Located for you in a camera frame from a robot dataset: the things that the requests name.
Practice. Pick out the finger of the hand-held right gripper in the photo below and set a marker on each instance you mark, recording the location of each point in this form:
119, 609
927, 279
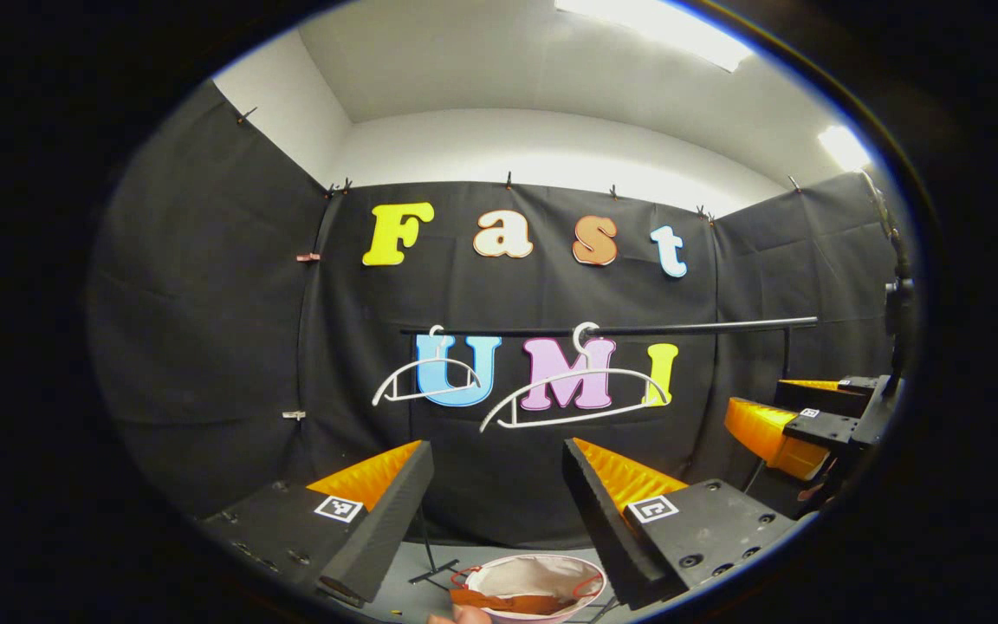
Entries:
819, 399
824, 426

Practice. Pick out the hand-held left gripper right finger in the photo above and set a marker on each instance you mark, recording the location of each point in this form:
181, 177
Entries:
607, 529

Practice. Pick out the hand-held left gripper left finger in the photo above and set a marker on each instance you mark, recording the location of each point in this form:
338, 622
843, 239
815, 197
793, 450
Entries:
382, 529

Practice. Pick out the black clothes rack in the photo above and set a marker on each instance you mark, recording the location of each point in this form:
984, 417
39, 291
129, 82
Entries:
707, 328

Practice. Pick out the white plastic hanger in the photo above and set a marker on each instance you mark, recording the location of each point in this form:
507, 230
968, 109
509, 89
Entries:
586, 371
437, 334

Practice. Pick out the small ceiling light panel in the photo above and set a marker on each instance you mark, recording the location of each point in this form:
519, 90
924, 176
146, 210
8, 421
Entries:
844, 147

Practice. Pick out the black backdrop cloth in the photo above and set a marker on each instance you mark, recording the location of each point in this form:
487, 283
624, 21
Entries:
204, 303

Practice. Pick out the row of black cloth clips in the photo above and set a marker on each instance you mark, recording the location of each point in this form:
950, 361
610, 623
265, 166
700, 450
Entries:
508, 179

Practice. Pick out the long ceiling light panel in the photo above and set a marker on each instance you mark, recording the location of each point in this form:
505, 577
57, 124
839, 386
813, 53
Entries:
664, 30

